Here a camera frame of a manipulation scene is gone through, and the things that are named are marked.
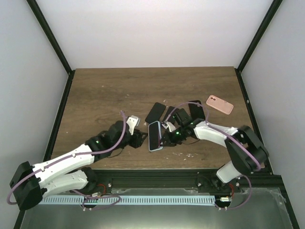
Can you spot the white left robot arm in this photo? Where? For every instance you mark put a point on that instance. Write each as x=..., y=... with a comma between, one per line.
x=32, y=183

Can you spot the pink phone case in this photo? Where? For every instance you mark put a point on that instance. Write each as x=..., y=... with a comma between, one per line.
x=219, y=104

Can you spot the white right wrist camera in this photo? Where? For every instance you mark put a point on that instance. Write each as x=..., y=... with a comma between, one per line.
x=169, y=126

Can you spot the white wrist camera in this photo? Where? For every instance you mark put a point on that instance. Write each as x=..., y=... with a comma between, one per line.
x=133, y=122
x=169, y=126

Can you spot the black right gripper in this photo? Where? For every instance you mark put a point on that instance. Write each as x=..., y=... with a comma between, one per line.
x=169, y=141

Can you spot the light-blue slotted cable duct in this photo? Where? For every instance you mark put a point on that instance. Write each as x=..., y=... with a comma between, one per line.
x=131, y=200

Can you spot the black aluminium frame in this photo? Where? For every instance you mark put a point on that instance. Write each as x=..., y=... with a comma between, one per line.
x=90, y=94

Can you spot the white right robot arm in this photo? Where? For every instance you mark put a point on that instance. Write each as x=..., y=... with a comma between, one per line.
x=246, y=151

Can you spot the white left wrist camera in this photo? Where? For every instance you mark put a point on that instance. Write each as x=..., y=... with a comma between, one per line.
x=133, y=122

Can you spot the blue phone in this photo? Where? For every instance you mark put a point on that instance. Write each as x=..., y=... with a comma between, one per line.
x=169, y=110

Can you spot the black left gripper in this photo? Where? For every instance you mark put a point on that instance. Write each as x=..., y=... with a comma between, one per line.
x=138, y=141

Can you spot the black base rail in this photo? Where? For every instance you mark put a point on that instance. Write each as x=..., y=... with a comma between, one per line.
x=205, y=181

